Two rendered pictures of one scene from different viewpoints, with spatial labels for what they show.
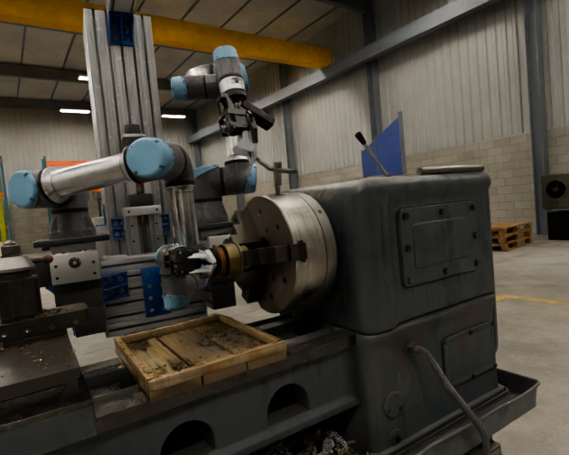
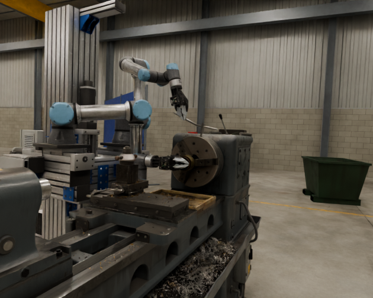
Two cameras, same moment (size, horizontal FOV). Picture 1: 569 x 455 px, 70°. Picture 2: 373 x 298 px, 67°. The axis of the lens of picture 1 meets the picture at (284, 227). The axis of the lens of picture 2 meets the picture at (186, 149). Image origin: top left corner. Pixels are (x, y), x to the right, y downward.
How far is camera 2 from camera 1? 1.08 m
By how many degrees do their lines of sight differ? 33
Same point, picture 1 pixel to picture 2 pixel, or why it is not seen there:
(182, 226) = (138, 144)
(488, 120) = not seen: hidden behind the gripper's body
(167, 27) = not seen: outside the picture
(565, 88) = (215, 88)
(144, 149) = (143, 106)
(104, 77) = (74, 48)
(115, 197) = not seen: hidden behind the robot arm
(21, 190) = (63, 115)
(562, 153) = (210, 122)
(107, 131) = (72, 81)
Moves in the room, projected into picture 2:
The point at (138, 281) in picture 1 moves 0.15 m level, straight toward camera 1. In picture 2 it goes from (96, 172) to (111, 175)
